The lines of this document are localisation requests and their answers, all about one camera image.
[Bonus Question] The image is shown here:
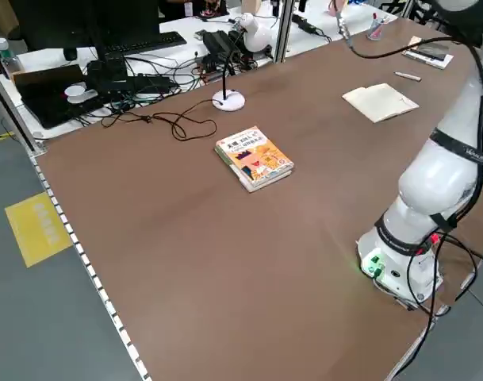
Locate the orange yellow illustrated book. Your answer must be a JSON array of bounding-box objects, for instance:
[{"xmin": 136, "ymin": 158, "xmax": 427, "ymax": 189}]
[{"xmin": 213, "ymin": 125, "xmax": 296, "ymax": 194}]

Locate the white desk lamp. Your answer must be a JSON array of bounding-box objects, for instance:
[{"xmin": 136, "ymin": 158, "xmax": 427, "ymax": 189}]
[{"xmin": 211, "ymin": 11, "xmax": 274, "ymax": 113}]

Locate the black finned power supply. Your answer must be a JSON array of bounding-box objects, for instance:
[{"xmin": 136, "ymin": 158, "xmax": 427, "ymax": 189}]
[{"xmin": 201, "ymin": 30, "xmax": 243, "ymax": 61}]

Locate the black keyboard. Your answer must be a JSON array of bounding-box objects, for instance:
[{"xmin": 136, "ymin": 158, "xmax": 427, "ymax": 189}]
[{"xmin": 101, "ymin": 31, "xmax": 188, "ymax": 56}]

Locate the white round puck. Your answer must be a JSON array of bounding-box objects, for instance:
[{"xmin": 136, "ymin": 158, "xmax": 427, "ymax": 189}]
[{"xmin": 63, "ymin": 83, "xmax": 98, "ymax": 105}]

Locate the person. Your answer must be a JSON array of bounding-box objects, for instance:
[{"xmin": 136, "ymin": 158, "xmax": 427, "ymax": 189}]
[{"xmin": 156, "ymin": 0, "xmax": 230, "ymax": 20}]

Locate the translucent blue pen cup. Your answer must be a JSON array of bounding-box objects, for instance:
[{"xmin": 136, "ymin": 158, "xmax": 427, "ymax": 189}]
[{"xmin": 366, "ymin": 17, "xmax": 388, "ymax": 41}]

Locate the yellow floor sticker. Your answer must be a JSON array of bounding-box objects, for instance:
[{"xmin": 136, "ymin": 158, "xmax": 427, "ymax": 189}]
[{"xmin": 4, "ymin": 191, "xmax": 74, "ymax": 268}]

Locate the black laptop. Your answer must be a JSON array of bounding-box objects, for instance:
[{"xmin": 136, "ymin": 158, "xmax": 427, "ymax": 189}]
[{"xmin": 12, "ymin": 63, "xmax": 105, "ymax": 129}]

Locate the white book blue print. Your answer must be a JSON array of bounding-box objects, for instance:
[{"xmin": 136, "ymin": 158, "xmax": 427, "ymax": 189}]
[{"xmin": 401, "ymin": 36, "xmax": 454, "ymax": 71}]

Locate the black computer monitor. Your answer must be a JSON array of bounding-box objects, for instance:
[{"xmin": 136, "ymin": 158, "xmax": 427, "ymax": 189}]
[{"xmin": 10, "ymin": 0, "xmax": 161, "ymax": 80}]

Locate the dark book with hands cover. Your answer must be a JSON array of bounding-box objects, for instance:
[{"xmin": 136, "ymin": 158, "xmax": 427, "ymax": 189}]
[{"xmin": 416, "ymin": 41, "xmax": 451, "ymax": 61}]

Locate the clear bottle white cap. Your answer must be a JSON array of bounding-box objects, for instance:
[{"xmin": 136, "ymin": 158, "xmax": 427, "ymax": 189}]
[{"xmin": 0, "ymin": 37, "xmax": 21, "ymax": 75}]

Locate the black lamp cable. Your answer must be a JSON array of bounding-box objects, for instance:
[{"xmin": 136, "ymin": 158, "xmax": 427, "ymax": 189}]
[{"xmin": 102, "ymin": 98, "xmax": 218, "ymax": 141}]

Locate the aluminium frame post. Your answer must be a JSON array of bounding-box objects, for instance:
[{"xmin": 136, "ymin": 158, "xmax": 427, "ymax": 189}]
[{"xmin": 273, "ymin": 0, "xmax": 298, "ymax": 65}]

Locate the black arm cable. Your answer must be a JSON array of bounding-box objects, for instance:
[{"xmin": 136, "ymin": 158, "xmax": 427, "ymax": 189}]
[{"xmin": 335, "ymin": 0, "xmax": 483, "ymax": 330}]

